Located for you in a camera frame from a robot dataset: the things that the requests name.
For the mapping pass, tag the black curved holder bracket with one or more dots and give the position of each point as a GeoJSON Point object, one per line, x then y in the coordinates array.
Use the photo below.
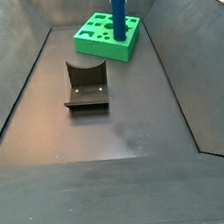
{"type": "Point", "coordinates": [88, 85]}

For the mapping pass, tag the blue hexagonal prism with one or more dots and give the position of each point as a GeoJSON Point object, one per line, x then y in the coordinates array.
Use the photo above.
{"type": "Point", "coordinates": [119, 20]}

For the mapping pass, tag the green shape sorting board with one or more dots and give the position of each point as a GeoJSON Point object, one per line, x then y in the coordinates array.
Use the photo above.
{"type": "Point", "coordinates": [95, 37]}

